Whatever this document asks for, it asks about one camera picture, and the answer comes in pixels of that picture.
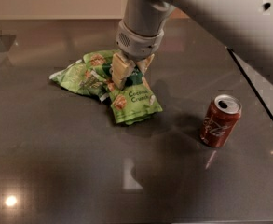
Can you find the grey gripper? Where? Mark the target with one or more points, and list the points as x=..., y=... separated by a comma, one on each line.
x=136, y=46

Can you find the green dang rice chip bag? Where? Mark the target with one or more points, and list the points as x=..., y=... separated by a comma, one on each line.
x=136, y=101

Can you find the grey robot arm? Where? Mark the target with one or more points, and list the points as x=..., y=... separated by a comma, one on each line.
x=245, y=26

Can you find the green jalapeno chip bag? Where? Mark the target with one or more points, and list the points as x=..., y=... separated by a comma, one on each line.
x=81, y=79

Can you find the red coca-cola can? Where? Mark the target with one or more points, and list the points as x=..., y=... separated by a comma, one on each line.
x=222, y=115

